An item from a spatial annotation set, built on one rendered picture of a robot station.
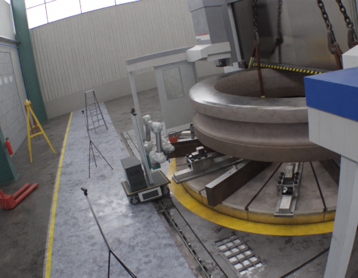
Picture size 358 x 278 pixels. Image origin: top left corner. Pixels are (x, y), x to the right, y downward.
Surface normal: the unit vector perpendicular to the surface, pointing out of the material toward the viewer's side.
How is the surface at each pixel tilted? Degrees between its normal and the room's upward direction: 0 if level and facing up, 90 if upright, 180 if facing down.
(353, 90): 90
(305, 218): 90
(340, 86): 90
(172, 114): 90
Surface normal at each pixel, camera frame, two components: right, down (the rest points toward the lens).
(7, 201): -0.18, 0.36
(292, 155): -0.39, 0.37
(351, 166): -0.92, 0.27
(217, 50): 0.34, 0.25
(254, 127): -0.62, 0.36
